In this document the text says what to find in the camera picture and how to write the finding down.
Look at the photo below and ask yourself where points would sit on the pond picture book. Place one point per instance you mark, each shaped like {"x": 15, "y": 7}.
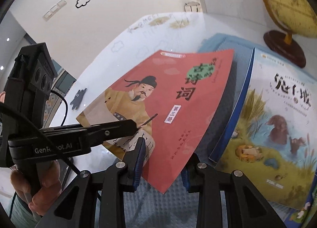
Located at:
{"x": 271, "y": 134}

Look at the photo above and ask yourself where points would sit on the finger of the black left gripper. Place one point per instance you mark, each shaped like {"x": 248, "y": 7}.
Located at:
{"x": 91, "y": 136}

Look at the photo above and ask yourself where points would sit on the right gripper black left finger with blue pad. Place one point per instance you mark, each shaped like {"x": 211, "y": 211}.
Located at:
{"x": 98, "y": 197}

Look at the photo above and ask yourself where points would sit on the blue desk mat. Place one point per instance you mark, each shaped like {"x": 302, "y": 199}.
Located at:
{"x": 243, "y": 51}

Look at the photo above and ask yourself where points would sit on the person's left hand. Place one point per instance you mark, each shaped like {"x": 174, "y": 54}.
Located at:
{"x": 47, "y": 195}

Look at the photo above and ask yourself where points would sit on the pink poetry book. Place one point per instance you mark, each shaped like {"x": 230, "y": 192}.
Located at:
{"x": 172, "y": 98}

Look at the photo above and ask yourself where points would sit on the wall light switch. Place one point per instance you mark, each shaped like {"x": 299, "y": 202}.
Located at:
{"x": 54, "y": 9}

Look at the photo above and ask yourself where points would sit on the vintage globe on stand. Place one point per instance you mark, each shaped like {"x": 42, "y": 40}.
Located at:
{"x": 292, "y": 17}

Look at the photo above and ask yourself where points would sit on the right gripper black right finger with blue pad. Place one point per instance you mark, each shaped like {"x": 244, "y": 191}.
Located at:
{"x": 245, "y": 205}

